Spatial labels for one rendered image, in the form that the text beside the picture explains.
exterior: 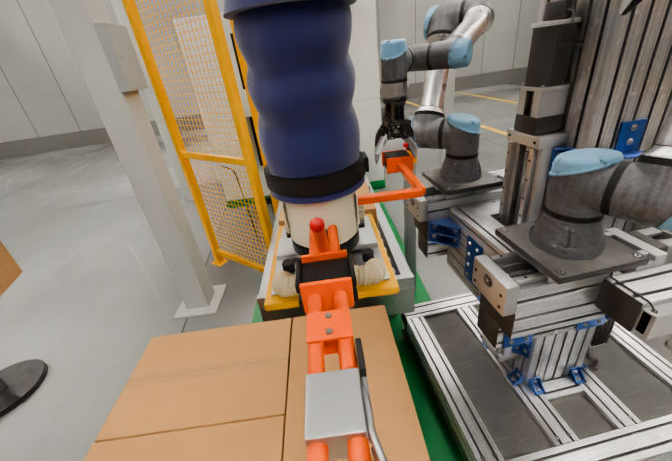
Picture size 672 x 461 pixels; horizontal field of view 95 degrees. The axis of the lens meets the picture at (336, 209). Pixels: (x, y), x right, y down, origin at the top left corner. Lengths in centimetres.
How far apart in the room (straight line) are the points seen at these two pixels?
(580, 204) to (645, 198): 10
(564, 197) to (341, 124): 52
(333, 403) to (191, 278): 204
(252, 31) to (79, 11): 150
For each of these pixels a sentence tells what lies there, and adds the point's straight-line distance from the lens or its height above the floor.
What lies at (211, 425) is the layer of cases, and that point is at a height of 54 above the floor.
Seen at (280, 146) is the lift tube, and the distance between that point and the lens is 60.
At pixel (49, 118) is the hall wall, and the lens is 1178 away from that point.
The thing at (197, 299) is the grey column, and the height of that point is 9.
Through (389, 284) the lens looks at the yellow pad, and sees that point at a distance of 69.
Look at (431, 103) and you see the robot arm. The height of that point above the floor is 131.
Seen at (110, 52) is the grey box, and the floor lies 165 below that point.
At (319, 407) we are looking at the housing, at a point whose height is 120.
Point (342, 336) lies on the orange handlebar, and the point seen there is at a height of 119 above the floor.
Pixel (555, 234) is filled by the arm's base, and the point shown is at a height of 109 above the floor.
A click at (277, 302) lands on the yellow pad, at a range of 69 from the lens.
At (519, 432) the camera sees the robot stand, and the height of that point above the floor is 21.
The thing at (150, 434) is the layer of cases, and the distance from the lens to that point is 132.
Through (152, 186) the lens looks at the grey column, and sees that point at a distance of 208.
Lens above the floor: 152
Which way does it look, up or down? 27 degrees down
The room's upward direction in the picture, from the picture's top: 7 degrees counter-clockwise
